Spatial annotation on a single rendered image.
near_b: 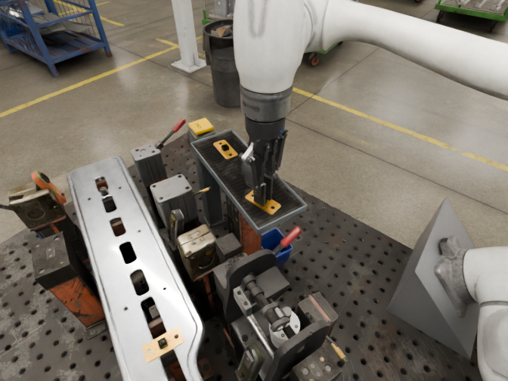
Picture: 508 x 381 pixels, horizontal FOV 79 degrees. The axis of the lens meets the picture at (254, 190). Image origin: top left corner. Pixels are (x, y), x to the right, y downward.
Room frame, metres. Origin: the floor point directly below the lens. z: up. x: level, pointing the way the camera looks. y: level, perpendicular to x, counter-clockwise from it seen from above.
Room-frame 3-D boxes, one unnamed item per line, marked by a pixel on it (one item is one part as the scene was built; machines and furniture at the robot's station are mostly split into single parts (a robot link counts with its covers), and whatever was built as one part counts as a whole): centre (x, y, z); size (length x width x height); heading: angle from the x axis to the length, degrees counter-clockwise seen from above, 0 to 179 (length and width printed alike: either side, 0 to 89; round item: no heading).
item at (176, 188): (0.60, 0.23, 0.90); 0.13 x 0.10 x 0.41; 122
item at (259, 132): (0.50, -0.02, 1.36); 0.08 x 0.07 x 0.09; 140
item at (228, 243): (0.42, 0.06, 0.90); 0.05 x 0.05 x 0.40; 32
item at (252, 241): (0.60, 0.03, 0.92); 0.10 x 0.08 x 0.45; 32
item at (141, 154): (0.82, 0.36, 0.88); 0.11 x 0.10 x 0.36; 122
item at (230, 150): (0.70, 0.08, 1.17); 0.08 x 0.04 x 0.01; 32
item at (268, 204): (0.50, -0.02, 1.17); 0.08 x 0.04 x 0.01; 50
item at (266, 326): (0.25, -0.03, 0.94); 0.18 x 0.13 x 0.49; 32
